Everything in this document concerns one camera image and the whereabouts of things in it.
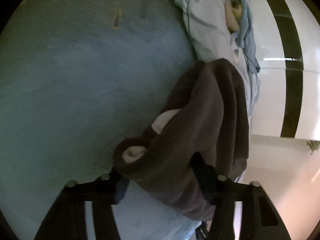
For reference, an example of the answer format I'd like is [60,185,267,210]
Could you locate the light blue small garment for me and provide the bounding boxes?
[225,0,260,74]

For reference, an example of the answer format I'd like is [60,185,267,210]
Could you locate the white black striped wardrobe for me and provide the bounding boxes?
[248,0,319,140]

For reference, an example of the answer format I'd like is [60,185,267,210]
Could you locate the light blue floral quilt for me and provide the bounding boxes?
[174,0,260,116]

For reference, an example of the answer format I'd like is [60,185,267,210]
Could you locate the navy and white kids jacket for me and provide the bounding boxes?
[113,59,249,221]

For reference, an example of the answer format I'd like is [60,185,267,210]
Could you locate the teal floral bed blanket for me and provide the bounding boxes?
[0,0,198,240]

